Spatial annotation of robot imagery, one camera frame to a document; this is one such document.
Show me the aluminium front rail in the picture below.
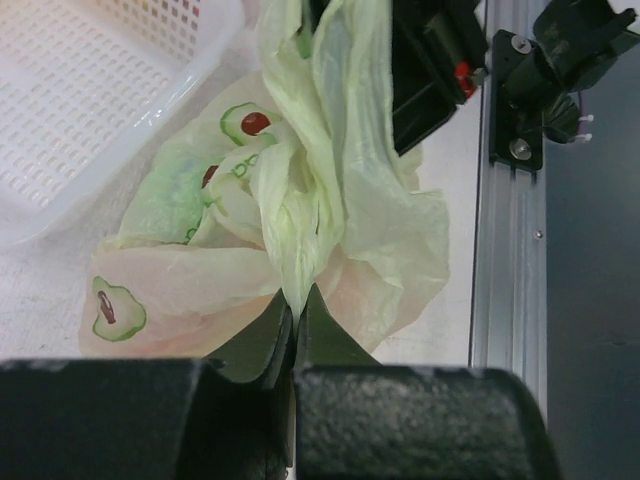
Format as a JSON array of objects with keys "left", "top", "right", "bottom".
[{"left": 467, "top": 69, "right": 549, "bottom": 431}]

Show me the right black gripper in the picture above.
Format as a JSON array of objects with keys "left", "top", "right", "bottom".
[{"left": 392, "top": 0, "right": 488, "bottom": 155}]

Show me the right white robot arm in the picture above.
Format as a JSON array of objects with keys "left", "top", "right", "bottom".
[{"left": 392, "top": 1, "right": 639, "bottom": 171}]

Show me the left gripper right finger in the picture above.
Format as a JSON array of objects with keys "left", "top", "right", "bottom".
[{"left": 293, "top": 288, "right": 560, "bottom": 479}]

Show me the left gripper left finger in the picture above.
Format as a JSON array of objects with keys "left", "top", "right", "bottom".
[{"left": 1, "top": 294, "right": 293, "bottom": 479}]

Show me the green avocado print plastic bag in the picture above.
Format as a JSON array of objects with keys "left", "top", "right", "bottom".
[{"left": 79, "top": 1, "right": 450, "bottom": 357}]

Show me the white plastic basket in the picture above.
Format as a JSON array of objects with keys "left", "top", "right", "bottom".
[{"left": 1, "top": 1, "right": 245, "bottom": 247}]

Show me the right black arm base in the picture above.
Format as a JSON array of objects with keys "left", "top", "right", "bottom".
[{"left": 488, "top": 30, "right": 544, "bottom": 174}]

